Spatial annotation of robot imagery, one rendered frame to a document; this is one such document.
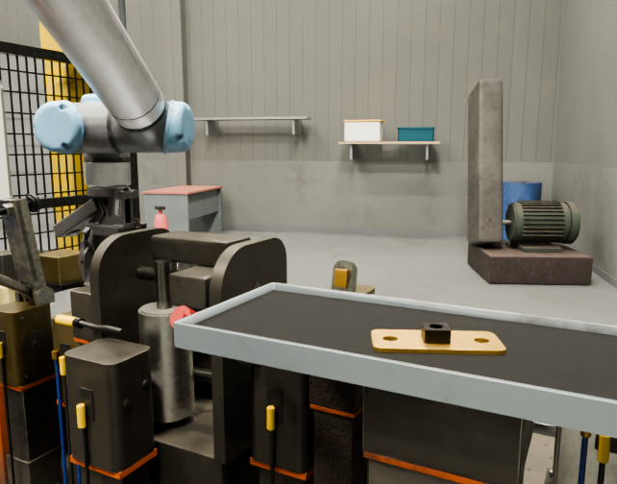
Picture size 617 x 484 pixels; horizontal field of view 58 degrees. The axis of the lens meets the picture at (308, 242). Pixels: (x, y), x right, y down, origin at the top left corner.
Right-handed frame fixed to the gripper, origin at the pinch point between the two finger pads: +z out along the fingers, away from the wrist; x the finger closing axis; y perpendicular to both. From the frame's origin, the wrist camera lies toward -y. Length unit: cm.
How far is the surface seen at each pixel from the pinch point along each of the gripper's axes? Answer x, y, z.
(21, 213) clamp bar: -16.4, 1.5, -17.1
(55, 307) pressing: -3.1, -9.6, 2.4
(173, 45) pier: 631, -518, -177
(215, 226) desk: 640, -451, 98
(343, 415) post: -24, 57, -2
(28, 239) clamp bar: -15.6, 1.6, -13.1
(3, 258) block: -0.8, -26.8, -4.6
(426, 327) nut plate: -35, 68, -16
